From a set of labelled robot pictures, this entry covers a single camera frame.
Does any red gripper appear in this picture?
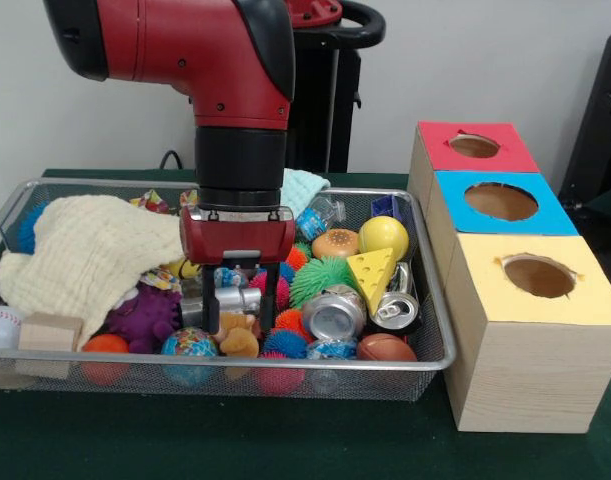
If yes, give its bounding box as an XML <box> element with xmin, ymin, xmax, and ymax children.
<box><xmin>178</xmin><ymin>205</ymin><xmax>297</xmax><ymax>336</ymax></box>

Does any brown plush bear toy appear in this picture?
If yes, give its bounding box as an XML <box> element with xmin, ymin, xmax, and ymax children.
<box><xmin>212</xmin><ymin>312</ymin><xmax>261</xmax><ymax>359</ymax></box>

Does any light blue waffle cloth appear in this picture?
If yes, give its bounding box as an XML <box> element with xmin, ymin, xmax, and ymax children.
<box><xmin>282</xmin><ymin>168</ymin><xmax>331</xmax><ymax>216</ymax></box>

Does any silver mesh bin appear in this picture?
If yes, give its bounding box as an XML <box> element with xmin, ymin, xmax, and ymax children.
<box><xmin>0</xmin><ymin>177</ymin><xmax>457</xmax><ymax>404</ymax></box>

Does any wooden box with three holes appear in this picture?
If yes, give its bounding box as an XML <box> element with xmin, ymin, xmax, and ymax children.
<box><xmin>407</xmin><ymin>119</ymin><xmax>611</xmax><ymax>434</ymax></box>

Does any globe print ball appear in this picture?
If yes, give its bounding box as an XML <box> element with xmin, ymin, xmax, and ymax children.
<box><xmin>160</xmin><ymin>327</ymin><xmax>219</xmax><ymax>358</ymax></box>

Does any green spiky ball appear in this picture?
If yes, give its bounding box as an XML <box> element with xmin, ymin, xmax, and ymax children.
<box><xmin>289</xmin><ymin>255</ymin><xmax>355</xmax><ymax>309</ymax></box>

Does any crushed silver can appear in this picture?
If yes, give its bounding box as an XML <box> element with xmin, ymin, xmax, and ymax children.
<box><xmin>301</xmin><ymin>284</ymin><xmax>369</xmax><ymax>341</ymax></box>

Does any toy hamburger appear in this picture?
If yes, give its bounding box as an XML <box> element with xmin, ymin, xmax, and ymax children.
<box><xmin>310</xmin><ymin>228</ymin><xmax>360</xmax><ymax>260</ymax></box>

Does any yellow cheese wedge toy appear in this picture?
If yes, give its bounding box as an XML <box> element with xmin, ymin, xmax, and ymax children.
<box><xmin>345</xmin><ymin>247</ymin><xmax>397</xmax><ymax>317</ymax></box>

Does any brown toy football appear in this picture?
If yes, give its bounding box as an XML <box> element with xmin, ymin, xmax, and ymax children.
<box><xmin>355</xmin><ymin>332</ymin><xmax>419</xmax><ymax>362</ymax></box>

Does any cream waffle cloth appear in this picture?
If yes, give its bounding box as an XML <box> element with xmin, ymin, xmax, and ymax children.
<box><xmin>0</xmin><ymin>193</ymin><xmax>191</xmax><ymax>351</ymax></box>

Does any yellow ball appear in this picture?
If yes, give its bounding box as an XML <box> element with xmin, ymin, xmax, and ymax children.
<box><xmin>357</xmin><ymin>215</ymin><xmax>410</xmax><ymax>262</ymax></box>

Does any white baseball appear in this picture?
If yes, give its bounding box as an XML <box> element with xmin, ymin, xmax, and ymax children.
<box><xmin>0</xmin><ymin>305</ymin><xmax>26</xmax><ymax>350</ymax></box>

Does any black upright panel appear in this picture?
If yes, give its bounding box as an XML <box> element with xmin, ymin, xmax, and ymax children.
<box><xmin>558</xmin><ymin>32</ymin><xmax>611</xmax><ymax>204</ymax></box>

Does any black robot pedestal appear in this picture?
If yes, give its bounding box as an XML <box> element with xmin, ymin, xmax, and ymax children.
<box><xmin>284</xmin><ymin>0</ymin><xmax>387</xmax><ymax>174</ymax></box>

